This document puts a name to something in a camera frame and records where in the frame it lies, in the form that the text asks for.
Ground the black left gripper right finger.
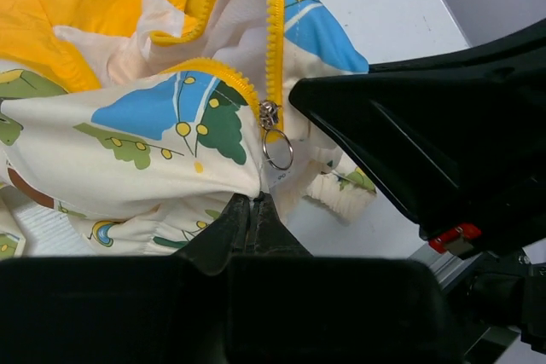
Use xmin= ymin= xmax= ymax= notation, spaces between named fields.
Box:
xmin=225 ymin=194 xmax=463 ymax=363

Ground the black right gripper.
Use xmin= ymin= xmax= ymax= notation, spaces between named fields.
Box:
xmin=426 ymin=222 xmax=546 ymax=356

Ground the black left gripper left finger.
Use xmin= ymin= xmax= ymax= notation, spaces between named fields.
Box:
xmin=1 ymin=194 xmax=251 ymax=363

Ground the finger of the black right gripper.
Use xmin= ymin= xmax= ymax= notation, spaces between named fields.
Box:
xmin=289 ymin=22 xmax=545 ymax=253

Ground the yellow cream dinosaur print jacket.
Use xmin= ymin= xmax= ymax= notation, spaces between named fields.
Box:
xmin=1 ymin=0 xmax=376 ymax=255

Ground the aluminium front table rail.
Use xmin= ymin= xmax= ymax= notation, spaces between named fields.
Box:
xmin=407 ymin=242 xmax=524 ymax=364

